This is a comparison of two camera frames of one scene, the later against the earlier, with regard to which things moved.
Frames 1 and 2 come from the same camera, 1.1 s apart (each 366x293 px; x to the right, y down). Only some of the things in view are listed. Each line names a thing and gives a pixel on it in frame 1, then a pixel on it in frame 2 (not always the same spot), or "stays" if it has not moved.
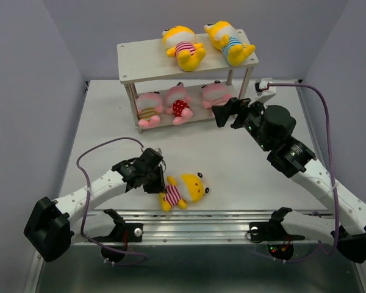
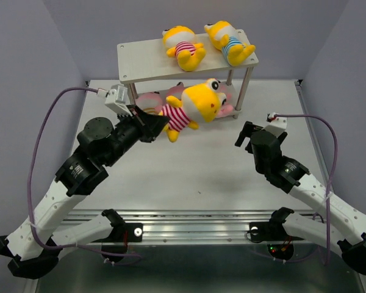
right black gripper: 223,112 -> 246,131
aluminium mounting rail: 201,226 stays
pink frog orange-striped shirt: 149,105 stays
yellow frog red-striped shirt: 182,42 stays
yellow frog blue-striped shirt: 227,38 stays
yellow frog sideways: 188,188 -> 200,102
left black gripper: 159,187 -> 154,124
